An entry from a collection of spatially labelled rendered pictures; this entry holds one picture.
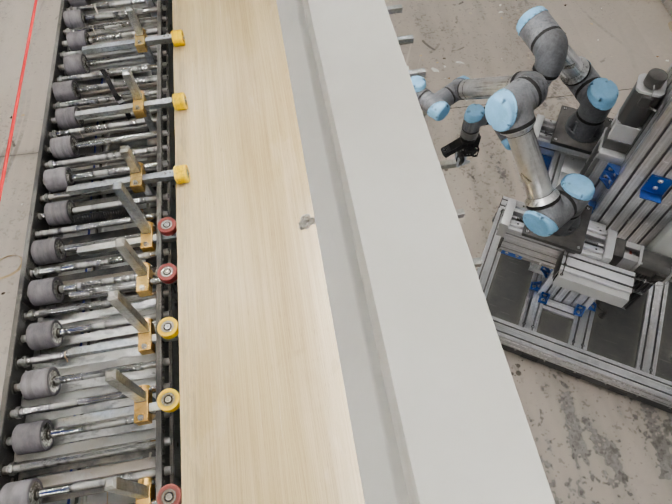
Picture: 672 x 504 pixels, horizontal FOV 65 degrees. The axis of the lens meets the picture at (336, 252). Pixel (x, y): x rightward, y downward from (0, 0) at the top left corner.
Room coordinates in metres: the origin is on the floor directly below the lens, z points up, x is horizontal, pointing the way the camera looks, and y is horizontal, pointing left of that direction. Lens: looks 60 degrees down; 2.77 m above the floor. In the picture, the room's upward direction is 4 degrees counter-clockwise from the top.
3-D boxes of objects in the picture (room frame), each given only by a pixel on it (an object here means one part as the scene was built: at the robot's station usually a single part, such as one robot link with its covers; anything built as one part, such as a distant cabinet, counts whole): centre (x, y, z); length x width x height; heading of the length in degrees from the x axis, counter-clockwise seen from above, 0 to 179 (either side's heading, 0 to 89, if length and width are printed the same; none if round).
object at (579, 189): (1.05, -0.86, 1.21); 0.13 x 0.12 x 0.14; 126
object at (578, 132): (1.50, -1.09, 1.09); 0.15 x 0.15 x 0.10
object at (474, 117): (1.53, -0.61, 1.13); 0.09 x 0.08 x 0.11; 103
